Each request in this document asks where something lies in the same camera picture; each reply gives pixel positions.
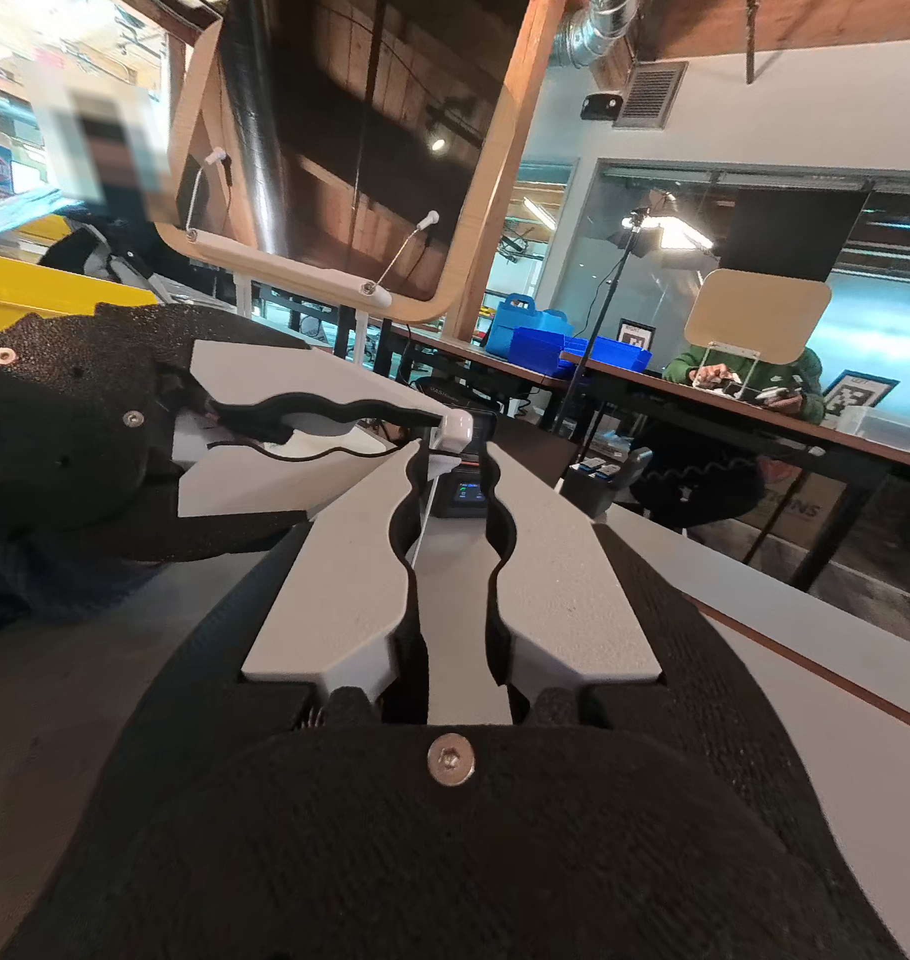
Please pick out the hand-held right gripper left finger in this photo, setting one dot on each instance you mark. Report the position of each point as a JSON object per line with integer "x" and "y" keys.
{"x": 327, "y": 600}

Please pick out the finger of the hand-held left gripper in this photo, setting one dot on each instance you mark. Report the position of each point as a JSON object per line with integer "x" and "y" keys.
{"x": 312, "y": 375}
{"x": 260, "y": 480}

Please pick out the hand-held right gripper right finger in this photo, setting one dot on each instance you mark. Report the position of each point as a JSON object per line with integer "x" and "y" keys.
{"x": 575, "y": 600}

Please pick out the yellow plastic bin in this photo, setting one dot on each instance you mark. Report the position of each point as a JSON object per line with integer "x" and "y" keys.
{"x": 50, "y": 292}

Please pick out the person's left forearm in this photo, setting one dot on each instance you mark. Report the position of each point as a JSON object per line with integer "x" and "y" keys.
{"x": 35, "y": 592}

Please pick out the white mirror stand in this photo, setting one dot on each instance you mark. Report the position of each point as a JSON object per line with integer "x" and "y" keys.
{"x": 290, "y": 274}

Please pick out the black battery charger case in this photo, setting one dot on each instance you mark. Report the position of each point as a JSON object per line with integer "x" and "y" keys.
{"x": 470, "y": 495}
{"x": 597, "y": 487}

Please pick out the black wavy-back chair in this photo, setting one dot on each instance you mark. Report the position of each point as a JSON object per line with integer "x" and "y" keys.
{"x": 695, "y": 480}

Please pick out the light blue tote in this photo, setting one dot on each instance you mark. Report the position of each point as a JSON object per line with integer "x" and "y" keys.
{"x": 522, "y": 322}

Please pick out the dark blue storage bin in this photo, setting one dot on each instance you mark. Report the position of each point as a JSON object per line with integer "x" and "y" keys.
{"x": 537, "y": 349}
{"x": 612, "y": 352}

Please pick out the cardboard box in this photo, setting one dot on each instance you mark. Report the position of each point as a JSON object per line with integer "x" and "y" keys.
{"x": 800, "y": 506}

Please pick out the small framed marker sign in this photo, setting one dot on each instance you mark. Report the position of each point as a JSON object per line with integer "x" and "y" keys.
{"x": 636, "y": 335}
{"x": 860, "y": 394}

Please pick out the long wooden-edged desk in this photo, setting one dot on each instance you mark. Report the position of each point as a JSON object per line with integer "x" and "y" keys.
{"x": 860, "y": 450}

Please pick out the studio light on stand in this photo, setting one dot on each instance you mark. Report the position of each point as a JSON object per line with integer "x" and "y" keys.
{"x": 627, "y": 240}

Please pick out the clear plastic box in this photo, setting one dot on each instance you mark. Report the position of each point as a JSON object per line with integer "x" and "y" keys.
{"x": 886, "y": 431}

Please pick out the black square panel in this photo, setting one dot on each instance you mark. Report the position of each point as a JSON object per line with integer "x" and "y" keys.
{"x": 796, "y": 232}

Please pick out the metal ceiling rod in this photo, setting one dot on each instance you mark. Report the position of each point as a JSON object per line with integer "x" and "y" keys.
{"x": 751, "y": 37}

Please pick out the plain wooden post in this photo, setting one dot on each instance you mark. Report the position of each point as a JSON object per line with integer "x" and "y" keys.
{"x": 507, "y": 187}

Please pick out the wall vent grille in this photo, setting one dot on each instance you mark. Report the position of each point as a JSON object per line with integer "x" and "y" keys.
{"x": 650, "y": 96}

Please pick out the silver elbow air duct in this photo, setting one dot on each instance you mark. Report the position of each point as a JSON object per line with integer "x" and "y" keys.
{"x": 597, "y": 30}

